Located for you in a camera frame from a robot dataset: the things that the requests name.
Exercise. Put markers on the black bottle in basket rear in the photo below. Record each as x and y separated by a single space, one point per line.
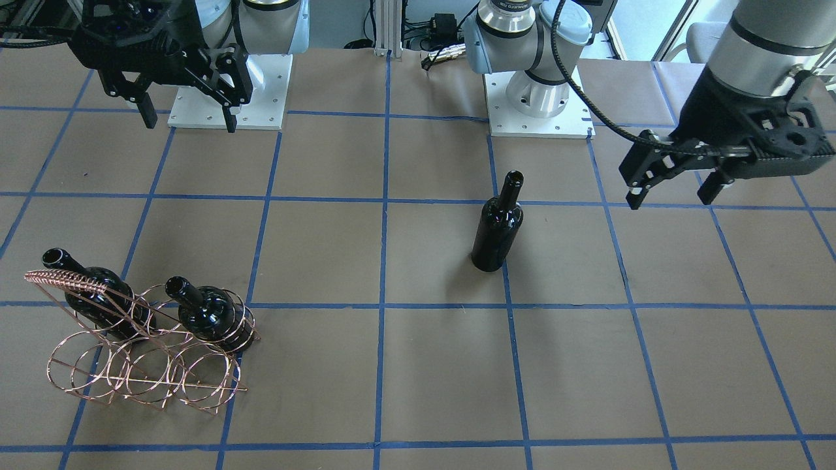
114 309

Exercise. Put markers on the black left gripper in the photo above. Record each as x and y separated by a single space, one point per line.
713 112

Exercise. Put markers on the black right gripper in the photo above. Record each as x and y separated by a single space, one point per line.
171 57

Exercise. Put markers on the black bottle in basket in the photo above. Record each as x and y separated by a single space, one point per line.
114 309
211 315

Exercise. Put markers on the black bottle in basket front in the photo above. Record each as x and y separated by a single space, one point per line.
211 315

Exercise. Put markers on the black wine bottle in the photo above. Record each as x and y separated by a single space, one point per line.
499 223

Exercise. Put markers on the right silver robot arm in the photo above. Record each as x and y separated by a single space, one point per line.
272 33

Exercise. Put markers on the copper wire wine basket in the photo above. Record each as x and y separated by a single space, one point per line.
154 369

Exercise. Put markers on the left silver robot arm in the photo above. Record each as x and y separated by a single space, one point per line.
765 44

